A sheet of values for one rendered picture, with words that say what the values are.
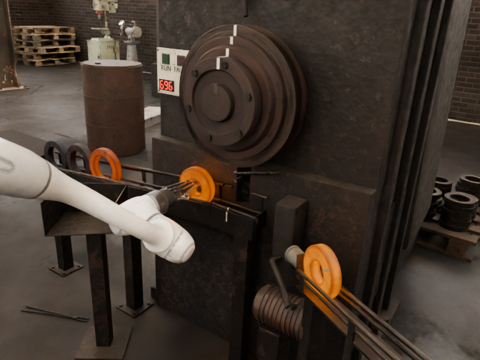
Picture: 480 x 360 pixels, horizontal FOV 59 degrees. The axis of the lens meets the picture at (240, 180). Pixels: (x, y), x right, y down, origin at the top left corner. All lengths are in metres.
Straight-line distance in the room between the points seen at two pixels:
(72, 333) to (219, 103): 1.30
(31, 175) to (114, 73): 3.25
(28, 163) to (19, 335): 1.36
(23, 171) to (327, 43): 0.95
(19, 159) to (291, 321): 0.91
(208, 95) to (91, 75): 2.97
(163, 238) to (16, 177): 0.49
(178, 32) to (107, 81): 2.50
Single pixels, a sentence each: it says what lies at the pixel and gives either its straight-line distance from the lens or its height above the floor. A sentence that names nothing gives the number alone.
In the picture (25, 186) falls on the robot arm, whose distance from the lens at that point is 0.99.
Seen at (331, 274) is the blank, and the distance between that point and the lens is 1.19.
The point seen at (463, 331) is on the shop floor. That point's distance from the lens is 2.44.
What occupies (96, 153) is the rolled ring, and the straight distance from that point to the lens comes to 2.04.
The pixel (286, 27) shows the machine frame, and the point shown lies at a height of 1.35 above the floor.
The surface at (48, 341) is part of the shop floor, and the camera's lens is 2.16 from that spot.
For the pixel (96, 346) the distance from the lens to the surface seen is 2.07.
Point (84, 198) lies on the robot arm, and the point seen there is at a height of 0.92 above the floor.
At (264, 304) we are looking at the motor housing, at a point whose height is 0.51.
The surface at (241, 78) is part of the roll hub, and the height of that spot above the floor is 1.20.
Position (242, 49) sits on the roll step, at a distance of 1.36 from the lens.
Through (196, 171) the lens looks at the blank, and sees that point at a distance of 1.61.
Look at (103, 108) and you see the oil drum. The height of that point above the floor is 0.49.
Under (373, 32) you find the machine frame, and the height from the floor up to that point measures 1.35.
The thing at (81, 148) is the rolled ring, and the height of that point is 0.76.
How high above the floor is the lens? 1.38
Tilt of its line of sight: 21 degrees down
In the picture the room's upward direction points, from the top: 3 degrees clockwise
